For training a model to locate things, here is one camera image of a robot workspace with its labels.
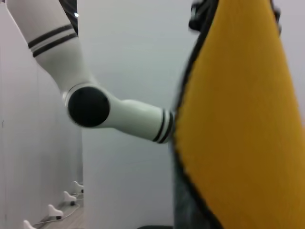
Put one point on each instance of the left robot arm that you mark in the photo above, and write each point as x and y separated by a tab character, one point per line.
133	117

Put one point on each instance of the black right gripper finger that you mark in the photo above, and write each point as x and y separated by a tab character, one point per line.
196	17
278	20

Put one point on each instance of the white partition screen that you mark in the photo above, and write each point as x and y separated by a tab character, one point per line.
21	119

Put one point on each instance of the yellow and grey towel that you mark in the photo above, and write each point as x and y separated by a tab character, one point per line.
238	119

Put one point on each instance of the white partition foot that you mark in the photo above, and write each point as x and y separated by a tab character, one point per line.
54	211
69	198
29	225
76	186

